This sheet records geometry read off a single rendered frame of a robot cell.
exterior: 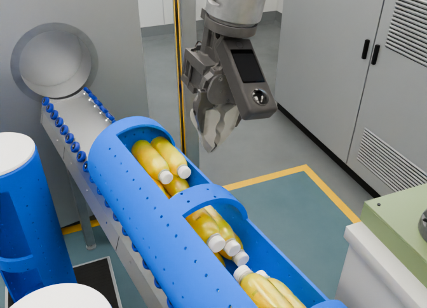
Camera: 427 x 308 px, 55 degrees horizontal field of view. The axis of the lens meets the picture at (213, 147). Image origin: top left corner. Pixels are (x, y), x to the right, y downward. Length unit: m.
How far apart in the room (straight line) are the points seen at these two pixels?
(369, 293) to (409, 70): 1.61
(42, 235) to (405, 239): 1.30
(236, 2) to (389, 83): 2.16
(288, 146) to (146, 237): 2.47
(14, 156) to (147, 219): 0.72
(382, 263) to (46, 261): 1.31
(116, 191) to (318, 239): 1.72
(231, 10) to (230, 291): 0.53
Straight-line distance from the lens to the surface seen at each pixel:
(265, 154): 3.26
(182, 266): 0.92
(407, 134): 2.61
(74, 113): 2.04
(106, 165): 1.23
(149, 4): 5.48
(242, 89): 0.52
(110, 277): 2.27
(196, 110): 0.59
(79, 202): 2.36
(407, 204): 1.12
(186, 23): 1.49
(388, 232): 1.05
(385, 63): 2.65
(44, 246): 1.81
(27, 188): 1.63
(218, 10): 0.54
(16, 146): 1.67
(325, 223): 2.76
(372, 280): 1.11
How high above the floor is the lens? 1.89
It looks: 35 degrees down
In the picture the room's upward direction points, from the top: straight up
